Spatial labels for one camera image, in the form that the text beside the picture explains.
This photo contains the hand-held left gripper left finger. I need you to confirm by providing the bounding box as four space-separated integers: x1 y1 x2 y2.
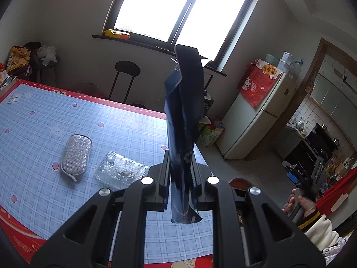
31 151 170 268

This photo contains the dark blue snack packet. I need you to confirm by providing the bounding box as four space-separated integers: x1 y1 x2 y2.
164 44 210 224

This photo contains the yellow bag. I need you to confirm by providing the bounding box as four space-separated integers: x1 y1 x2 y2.
104 29 131 40

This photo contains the beige fridge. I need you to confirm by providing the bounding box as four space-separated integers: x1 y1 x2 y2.
216 59 297 161

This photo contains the dark framed window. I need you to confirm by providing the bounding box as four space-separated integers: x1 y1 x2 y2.
104 0 263 71

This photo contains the colourful cardboard box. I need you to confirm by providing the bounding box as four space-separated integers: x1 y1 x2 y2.
197 120 225 148

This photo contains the dark water jug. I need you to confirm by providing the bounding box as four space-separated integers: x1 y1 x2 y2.
202 89 215 118

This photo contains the white plastic bag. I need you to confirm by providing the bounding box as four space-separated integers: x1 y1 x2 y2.
36 45 58 63

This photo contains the metal tray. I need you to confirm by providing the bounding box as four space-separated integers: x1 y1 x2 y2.
0 75 18 98

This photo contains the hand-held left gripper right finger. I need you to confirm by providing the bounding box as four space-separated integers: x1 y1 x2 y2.
191 152 327 268

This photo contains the black kitchen stove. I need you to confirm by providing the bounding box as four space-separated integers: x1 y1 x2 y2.
290 123 338 174

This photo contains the silver scouring sponge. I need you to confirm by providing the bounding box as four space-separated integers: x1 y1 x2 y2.
60 134 92 182

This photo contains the black round stool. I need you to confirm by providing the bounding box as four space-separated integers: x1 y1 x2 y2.
29 56 60 86
107 61 141 104

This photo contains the yellow clothes pile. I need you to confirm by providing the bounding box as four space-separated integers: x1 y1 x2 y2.
7 45 31 73

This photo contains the red printed cloth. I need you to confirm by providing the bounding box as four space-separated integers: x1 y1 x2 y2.
237 59 284 108

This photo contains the white carton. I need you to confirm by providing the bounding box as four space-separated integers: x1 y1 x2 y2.
280 52 293 70

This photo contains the clear bubble wrap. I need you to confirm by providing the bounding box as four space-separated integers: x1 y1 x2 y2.
92 151 149 191

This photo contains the person's right hand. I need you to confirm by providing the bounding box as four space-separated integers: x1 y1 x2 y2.
282 189 317 221

